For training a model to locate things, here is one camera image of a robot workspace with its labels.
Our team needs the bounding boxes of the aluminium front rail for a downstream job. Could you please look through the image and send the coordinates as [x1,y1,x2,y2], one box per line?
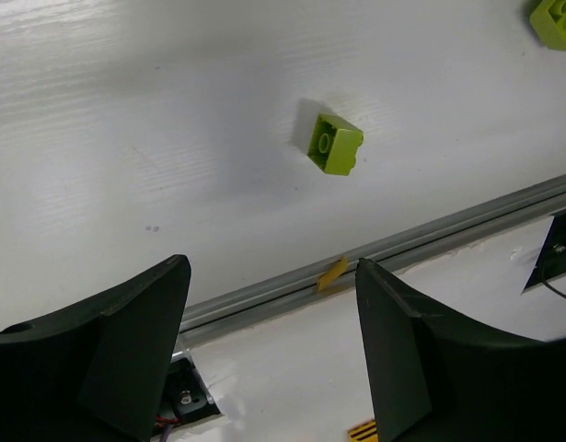
[179,169,566,346]

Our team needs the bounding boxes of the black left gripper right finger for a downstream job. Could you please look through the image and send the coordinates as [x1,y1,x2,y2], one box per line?
[355,259,566,441]

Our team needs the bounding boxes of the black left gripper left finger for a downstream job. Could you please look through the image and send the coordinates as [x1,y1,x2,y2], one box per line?
[0,255,191,441]

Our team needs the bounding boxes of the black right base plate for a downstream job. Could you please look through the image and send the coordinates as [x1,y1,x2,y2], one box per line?
[525,209,566,300]

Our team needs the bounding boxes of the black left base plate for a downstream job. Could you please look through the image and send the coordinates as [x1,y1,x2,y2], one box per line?
[151,355,221,441]

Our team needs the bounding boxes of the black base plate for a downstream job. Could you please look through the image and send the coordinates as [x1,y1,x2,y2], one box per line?
[151,355,221,441]
[525,209,566,300]

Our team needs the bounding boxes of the yellow tape scrap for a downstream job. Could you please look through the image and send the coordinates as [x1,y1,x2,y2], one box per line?
[316,256,349,293]

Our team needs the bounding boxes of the green lego brick with studs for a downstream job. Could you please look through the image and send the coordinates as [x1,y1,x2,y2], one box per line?
[529,0,566,52]

